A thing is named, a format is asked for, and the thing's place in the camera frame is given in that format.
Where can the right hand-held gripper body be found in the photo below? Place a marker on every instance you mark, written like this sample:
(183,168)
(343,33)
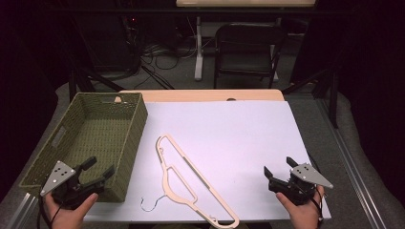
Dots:
(299,184)

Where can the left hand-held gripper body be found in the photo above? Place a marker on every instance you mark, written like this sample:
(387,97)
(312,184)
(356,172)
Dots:
(68,186)

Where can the green woven basket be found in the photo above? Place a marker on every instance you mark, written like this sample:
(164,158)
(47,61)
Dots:
(92,140)

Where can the beige clothes hanger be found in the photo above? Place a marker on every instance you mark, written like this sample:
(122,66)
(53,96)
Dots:
(183,178)

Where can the person's right hand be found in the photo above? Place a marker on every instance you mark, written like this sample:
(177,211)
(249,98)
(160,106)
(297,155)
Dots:
(302,211)

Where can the person's left hand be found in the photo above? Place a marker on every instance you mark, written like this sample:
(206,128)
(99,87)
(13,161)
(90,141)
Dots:
(71,213)

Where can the white mat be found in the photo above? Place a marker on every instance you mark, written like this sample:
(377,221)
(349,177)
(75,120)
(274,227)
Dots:
(229,146)

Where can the black metal stand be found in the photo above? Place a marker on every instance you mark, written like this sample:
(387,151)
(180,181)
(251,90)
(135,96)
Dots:
(86,79)
(321,87)

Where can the black folding chair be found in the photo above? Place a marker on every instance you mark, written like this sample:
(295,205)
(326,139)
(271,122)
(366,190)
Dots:
(246,54)

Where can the white table leg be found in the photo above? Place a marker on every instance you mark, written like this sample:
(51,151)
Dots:
(199,51)

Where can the aluminium rail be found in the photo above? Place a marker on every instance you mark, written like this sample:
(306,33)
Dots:
(19,211)
(353,168)

